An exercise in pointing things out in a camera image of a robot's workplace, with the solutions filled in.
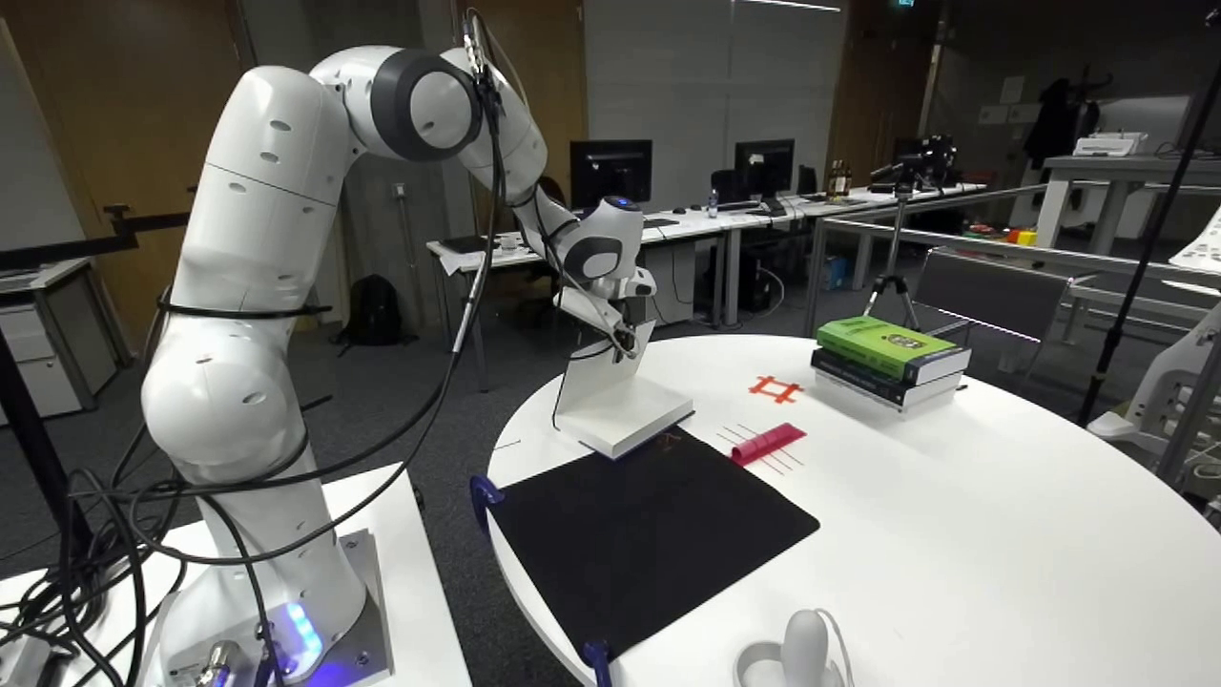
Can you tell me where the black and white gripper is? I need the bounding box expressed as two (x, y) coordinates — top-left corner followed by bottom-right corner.
(554, 267), (658, 357)

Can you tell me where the blue book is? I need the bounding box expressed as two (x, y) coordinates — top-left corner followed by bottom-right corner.
(554, 321), (695, 457)

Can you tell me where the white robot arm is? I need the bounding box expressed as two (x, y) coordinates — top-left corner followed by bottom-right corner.
(136, 44), (645, 687)

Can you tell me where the dark book under green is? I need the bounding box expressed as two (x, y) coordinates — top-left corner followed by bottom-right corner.
(808, 349), (964, 409)

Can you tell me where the red rectangular block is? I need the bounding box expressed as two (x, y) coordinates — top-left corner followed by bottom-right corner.
(728, 424), (804, 464)

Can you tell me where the left black monitor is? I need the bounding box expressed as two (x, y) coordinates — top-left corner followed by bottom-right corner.
(569, 142), (652, 211)

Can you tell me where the black monitor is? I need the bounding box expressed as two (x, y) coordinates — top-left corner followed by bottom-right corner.
(737, 137), (795, 215)
(569, 142), (652, 211)

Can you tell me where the white office desk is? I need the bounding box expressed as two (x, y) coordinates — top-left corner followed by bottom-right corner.
(426, 184), (984, 276)

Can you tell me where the black mat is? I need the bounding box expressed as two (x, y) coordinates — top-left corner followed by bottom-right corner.
(493, 427), (819, 660)

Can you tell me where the right black monitor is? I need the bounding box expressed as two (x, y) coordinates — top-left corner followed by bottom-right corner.
(737, 137), (795, 215)

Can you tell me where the black backpack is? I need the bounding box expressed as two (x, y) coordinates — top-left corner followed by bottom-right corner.
(343, 276), (410, 346)

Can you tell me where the metal frame table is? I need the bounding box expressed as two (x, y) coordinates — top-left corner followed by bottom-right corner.
(826, 203), (1221, 346)

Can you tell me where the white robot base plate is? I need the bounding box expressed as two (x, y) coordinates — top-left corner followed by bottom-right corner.
(0, 464), (475, 687)

